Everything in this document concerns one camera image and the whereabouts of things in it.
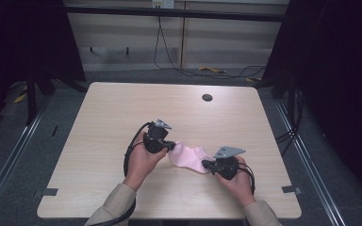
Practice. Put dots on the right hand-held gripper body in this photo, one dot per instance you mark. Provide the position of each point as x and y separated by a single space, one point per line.
227 168

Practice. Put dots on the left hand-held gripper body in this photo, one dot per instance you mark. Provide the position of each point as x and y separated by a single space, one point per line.
155 141

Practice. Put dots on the person's right hand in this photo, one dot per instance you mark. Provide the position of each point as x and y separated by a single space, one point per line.
240 186

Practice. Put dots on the person's left hand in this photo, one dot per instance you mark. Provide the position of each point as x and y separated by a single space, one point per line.
141 166

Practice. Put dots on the round dark table grommet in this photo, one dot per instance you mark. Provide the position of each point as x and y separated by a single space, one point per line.
207 97

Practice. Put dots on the grey tape strip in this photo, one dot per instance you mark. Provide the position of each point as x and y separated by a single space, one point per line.
290 189
49 191

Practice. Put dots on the yellow object on floor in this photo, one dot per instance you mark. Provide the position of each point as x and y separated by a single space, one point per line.
210 69

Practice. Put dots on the small black floor strip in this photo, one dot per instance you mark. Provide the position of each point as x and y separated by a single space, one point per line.
54 131

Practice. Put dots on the black horizontal bar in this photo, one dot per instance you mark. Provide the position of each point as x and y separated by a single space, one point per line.
169 13

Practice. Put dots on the black metal stand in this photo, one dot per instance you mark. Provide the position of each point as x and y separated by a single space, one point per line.
31 100

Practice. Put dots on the black curtain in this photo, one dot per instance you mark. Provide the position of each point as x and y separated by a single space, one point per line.
336 78
12 47

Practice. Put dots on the yellow floor scrap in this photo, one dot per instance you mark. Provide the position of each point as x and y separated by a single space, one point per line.
20 98

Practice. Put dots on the metal floor rail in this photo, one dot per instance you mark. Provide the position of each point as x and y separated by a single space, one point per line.
311 166
9 160

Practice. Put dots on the white wall power outlet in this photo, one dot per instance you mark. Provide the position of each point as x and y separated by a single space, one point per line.
163 3

